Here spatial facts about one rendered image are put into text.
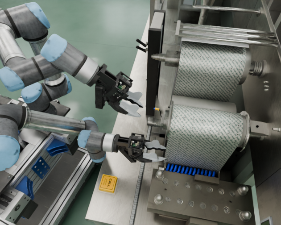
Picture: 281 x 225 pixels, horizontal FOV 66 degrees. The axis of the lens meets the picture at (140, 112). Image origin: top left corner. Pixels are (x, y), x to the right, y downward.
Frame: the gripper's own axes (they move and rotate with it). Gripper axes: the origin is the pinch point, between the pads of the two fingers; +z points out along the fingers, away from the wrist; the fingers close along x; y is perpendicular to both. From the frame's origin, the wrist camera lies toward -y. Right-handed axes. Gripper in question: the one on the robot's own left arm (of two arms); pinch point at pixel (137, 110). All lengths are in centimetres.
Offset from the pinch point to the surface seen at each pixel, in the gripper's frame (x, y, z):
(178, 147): -4.7, 0.5, 21.0
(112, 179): -12.6, -35.3, 16.6
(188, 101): 13.8, 6.6, 18.2
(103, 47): 205, -159, 13
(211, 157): -4.7, 6.7, 33.0
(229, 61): 21.5, 26.0, 17.0
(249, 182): 9, -8, 89
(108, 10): 307, -172, -4
